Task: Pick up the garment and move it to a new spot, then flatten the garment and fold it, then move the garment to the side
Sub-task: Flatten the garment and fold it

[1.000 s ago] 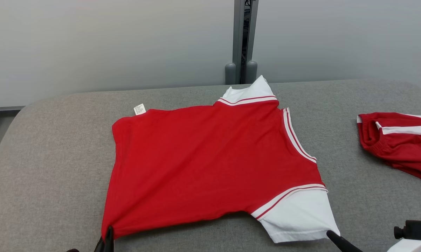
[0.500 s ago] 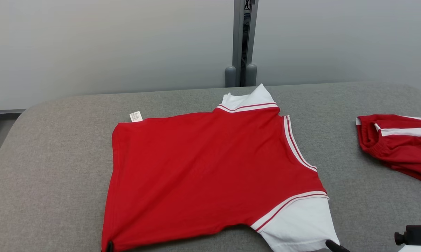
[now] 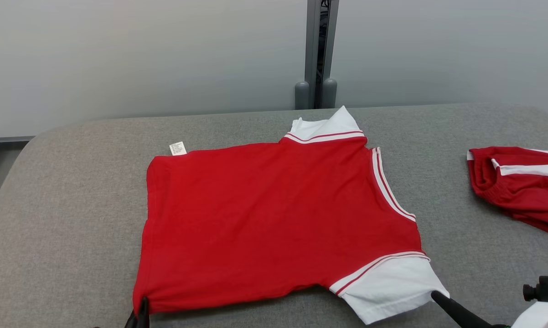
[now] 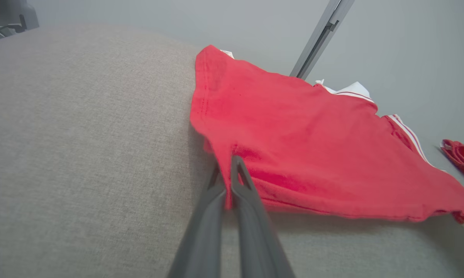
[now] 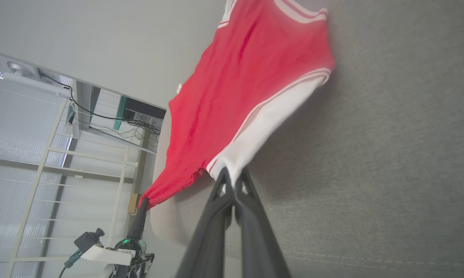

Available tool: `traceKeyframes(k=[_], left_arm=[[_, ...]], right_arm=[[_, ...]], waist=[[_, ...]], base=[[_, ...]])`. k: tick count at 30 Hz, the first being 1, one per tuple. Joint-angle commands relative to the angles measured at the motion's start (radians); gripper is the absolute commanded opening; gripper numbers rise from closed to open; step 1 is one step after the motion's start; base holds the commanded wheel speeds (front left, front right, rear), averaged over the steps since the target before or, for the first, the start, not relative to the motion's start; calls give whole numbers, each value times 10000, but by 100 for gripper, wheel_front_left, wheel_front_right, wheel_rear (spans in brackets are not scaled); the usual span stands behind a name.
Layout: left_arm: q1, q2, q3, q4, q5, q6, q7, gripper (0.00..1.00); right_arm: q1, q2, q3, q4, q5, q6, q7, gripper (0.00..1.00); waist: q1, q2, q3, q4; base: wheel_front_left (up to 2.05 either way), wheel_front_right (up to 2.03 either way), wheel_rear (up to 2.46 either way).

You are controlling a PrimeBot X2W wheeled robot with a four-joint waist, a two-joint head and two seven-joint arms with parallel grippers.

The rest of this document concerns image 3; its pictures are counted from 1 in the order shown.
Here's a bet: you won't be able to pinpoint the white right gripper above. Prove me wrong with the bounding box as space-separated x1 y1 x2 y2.
430 290 548 328

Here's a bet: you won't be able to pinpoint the red shorts with white stripe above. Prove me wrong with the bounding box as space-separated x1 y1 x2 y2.
466 146 548 242

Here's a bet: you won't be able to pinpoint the red and white shirt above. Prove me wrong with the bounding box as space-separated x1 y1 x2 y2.
132 106 450 325

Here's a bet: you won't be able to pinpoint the grey partition post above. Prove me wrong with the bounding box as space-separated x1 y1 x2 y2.
295 0 340 110

